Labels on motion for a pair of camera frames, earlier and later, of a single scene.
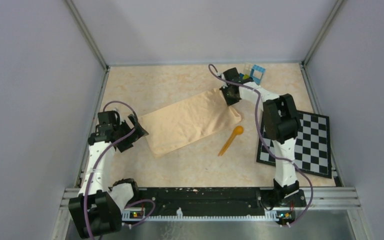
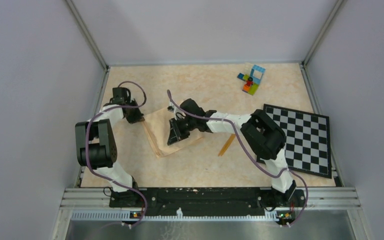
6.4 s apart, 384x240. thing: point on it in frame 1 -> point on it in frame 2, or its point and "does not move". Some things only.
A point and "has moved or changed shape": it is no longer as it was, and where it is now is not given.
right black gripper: [228, 102] -> [176, 134]
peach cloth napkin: [177, 125] has moved or changed shape
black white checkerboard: [313, 150] does not move
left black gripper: [125, 145] -> [137, 117]
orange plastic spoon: [238, 130] does not move
